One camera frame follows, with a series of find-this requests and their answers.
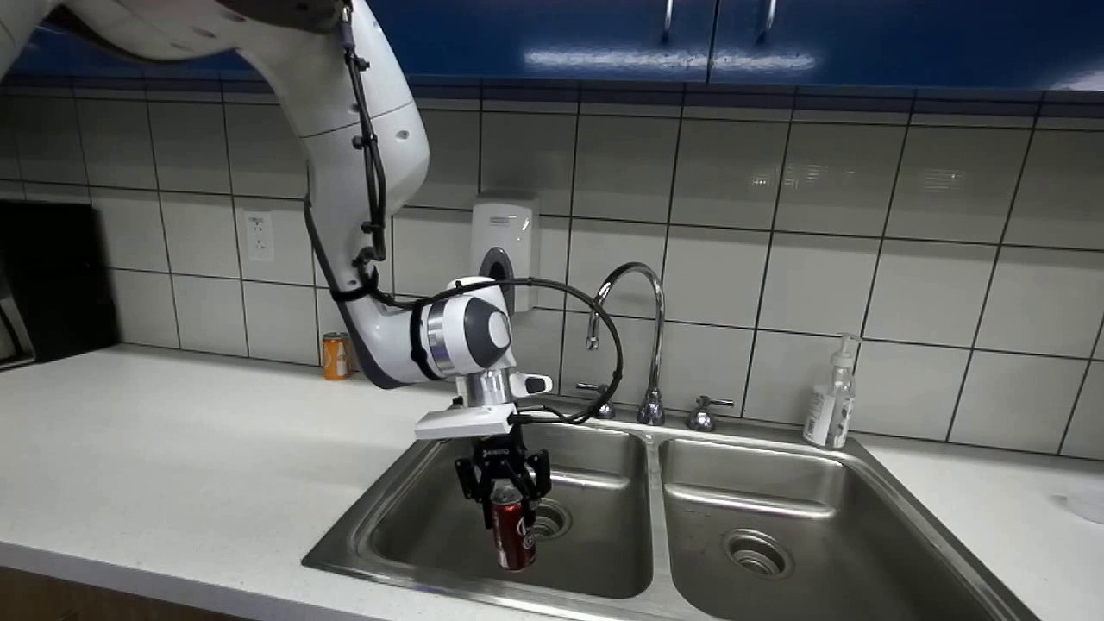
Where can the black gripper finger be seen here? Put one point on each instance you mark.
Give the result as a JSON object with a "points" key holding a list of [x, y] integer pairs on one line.
{"points": [[474, 488], [539, 485]]}

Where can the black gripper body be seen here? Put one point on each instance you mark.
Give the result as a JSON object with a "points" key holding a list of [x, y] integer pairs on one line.
{"points": [[502, 457]]}

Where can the brown dr pepper can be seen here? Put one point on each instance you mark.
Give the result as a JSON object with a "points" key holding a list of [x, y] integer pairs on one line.
{"points": [[512, 526]]}

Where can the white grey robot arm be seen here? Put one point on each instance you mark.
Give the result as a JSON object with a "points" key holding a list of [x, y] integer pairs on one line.
{"points": [[348, 102]]}

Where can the stainless steel double sink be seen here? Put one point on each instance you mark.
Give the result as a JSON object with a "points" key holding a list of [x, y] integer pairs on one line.
{"points": [[675, 526]]}

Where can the clear soap pump bottle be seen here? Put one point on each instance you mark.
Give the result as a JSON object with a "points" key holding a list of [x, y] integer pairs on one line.
{"points": [[831, 415]]}

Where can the black microwave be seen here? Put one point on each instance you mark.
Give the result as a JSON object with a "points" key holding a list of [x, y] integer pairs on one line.
{"points": [[53, 284]]}

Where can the blue upper cabinets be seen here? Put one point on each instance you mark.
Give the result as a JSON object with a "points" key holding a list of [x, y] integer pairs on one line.
{"points": [[1009, 48]]}

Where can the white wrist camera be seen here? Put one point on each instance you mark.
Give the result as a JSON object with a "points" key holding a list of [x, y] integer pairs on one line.
{"points": [[483, 408]]}

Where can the white wall soap dispenser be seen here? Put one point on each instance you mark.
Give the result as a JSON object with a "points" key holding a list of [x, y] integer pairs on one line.
{"points": [[502, 243]]}

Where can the white wall outlet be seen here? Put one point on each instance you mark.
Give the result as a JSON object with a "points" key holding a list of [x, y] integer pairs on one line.
{"points": [[260, 239]]}

